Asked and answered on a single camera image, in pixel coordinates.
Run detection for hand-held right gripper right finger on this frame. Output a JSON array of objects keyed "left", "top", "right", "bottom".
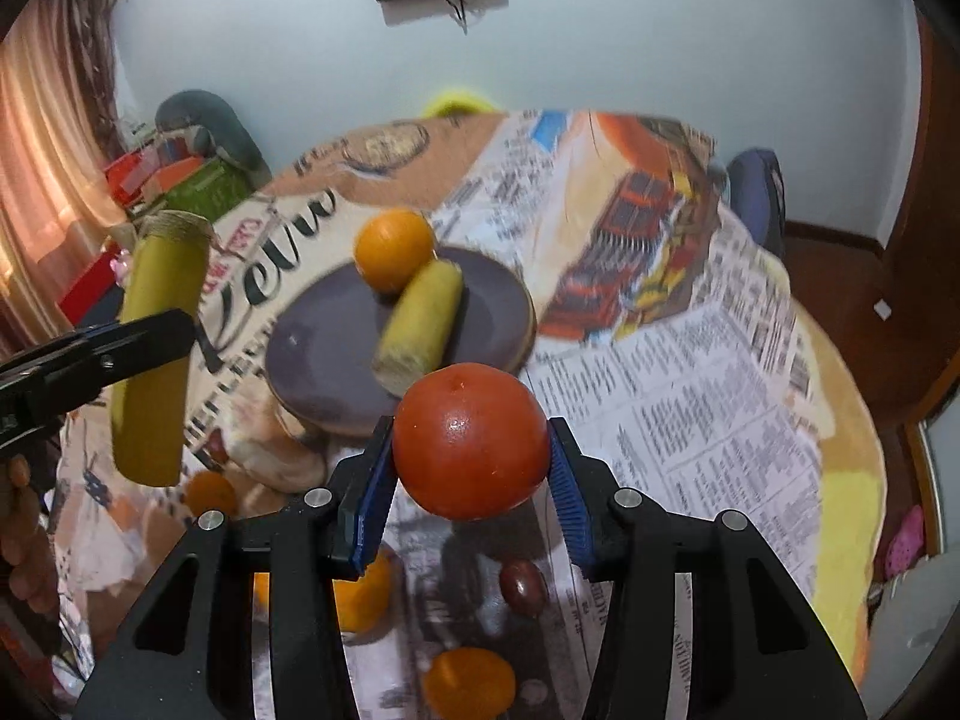
[{"left": 546, "top": 417, "right": 865, "bottom": 720}]

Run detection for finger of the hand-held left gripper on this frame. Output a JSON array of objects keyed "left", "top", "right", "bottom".
[{"left": 30, "top": 307, "right": 202, "bottom": 421}]

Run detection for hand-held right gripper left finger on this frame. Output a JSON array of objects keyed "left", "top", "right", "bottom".
[{"left": 71, "top": 414, "right": 398, "bottom": 720}]

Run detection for yellow-green corn cob piece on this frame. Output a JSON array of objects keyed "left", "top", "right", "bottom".
[
  {"left": 111, "top": 211, "right": 215, "bottom": 487},
  {"left": 373, "top": 259, "right": 464, "bottom": 395}
]

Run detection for red tomato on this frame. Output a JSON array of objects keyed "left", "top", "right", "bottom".
[{"left": 392, "top": 362, "right": 551, "bottom": 521}]

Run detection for round brown plate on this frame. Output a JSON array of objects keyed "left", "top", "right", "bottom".
[{"left": 265, "top": 246, "right": 537, "bottom": 436}]

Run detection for person's left hand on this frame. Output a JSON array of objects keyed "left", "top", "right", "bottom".
[{"left": 0, "top": 456, "right": 62, "bottom": 620}]

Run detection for red box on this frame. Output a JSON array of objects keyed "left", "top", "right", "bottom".
[
  {"left": 105, "top": 152, "right": 164, "bottom": 205},
  {"left": 58, "top": 246, "right": 130, "bottom": 328}
]

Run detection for small dark red fruit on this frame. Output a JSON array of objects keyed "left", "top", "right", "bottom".
[{"left": 499, "top": 559, "right": 548, "bottom": 620}]

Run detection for orange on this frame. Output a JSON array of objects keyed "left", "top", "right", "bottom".
[
  {"left": 422, "top": 646, "right": 518, "bottom": 720},
  {"left": 354, "top": 208, "right": 437, "bottom": 295},
  {"left": 184, "top": 471, "right": 239, "bottom": 518},
  {"left": 330, "top": 547, "right": 396, "bottom": 635}
]

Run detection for green box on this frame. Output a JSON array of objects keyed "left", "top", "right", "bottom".
[{"left": 169, "top": 157, "right": 252, "bottom": 224}]

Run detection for newspaper print tablecloth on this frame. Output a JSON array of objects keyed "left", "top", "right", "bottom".
[{"left": 56, "top": 109, "right": 890, "bottom": 720}]

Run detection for pink curtain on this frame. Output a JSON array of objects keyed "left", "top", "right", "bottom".
[{"left": 0, "top": 0, "right": 134, "bottom": 361}]

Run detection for grey chair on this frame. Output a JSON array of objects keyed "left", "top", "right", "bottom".
[{"left": 155, "top": 90, "right": 272, "bottom": 188}]

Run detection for pink slipper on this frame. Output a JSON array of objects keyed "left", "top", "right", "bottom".
[{"left": 883, "top": 504, "right": 928, "bottom": 580}]

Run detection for grey round stool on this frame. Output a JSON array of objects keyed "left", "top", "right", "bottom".
[{"left": 862, "top": 561, "right": 955, "bottom": 707}]

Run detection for yellow fluffy cushion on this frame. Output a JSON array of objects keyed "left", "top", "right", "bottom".
[{"left": 420, "top": 86, "right": 500, "bottom": 118}]

